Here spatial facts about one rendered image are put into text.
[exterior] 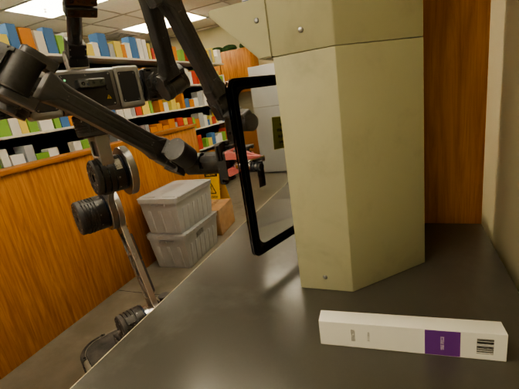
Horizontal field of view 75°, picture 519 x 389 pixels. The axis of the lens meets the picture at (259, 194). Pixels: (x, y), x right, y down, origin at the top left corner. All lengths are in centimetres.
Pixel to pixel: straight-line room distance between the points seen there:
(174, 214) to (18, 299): 116
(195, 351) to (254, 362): 11
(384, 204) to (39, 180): 226
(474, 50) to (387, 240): 50
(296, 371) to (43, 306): 227
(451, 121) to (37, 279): 242
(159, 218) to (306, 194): 242
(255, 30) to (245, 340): 55
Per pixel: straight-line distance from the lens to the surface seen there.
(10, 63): 83
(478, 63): 100
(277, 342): 64
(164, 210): 293
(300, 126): 65
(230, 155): 83
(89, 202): 191
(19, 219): 255
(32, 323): 269
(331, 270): 73
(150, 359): 68
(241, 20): 68
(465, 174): 104
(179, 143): 84
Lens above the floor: 135
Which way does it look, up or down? 16 degrees down
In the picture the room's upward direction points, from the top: 8 degrees counter-clockwise
